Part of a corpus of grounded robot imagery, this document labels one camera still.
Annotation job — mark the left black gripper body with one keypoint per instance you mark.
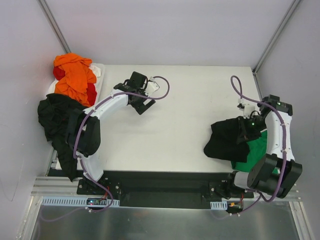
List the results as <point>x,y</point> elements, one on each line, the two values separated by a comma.
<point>144,107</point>

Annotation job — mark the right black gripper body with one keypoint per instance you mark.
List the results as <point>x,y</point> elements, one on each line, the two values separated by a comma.
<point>242,127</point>

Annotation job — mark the black printed t shirt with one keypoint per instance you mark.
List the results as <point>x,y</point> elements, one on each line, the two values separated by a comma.
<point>229,139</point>

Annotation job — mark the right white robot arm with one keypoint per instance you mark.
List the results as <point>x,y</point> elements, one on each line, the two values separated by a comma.
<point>276,172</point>

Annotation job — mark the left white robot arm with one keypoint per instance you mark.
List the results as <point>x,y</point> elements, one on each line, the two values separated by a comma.
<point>83,134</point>

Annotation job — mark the green folded t shirt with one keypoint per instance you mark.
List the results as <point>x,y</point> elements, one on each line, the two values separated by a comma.
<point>257,149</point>

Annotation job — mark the white plastic bin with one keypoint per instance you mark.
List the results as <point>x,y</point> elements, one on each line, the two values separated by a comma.
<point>93,90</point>

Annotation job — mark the white t shirt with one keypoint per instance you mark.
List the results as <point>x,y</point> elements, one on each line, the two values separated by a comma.
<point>97,70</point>

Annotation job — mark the orange t shirt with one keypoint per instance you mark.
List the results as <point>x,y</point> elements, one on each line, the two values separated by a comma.
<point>71,62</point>

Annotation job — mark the red t shirt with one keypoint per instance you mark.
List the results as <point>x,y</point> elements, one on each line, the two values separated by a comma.
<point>79,86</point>

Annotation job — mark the plain black t shirt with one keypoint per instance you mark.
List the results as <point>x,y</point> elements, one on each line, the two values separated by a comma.
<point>53,115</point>

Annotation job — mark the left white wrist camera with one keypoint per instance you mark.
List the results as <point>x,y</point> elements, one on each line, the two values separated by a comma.
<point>151,86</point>

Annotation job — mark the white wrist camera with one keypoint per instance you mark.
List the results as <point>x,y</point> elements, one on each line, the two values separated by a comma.
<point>151,86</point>
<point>247,109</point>

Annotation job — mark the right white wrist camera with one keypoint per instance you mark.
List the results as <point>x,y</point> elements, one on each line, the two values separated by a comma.
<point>247,109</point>

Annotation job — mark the right grey cable duct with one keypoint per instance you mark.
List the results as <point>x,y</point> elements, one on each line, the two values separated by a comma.
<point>219,205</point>

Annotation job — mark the grey cable duct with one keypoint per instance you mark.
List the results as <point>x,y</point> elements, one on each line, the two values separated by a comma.
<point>78,202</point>
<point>219,205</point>

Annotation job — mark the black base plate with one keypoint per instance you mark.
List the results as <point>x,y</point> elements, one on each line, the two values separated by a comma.
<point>175,190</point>

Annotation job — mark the right aluminium frame post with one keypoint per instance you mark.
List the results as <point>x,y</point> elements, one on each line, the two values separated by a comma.
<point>277,34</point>

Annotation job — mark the aluminium frame post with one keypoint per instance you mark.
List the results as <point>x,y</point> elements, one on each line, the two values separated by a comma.
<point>277,34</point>
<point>54,25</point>

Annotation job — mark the left aluminium frame post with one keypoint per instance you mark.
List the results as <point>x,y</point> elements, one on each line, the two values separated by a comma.
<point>54,25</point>

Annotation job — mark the aluminium rail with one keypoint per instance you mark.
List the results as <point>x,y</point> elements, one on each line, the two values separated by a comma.
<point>62,186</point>

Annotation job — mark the left grey cable duct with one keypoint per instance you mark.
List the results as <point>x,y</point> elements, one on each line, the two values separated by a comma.
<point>78,202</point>

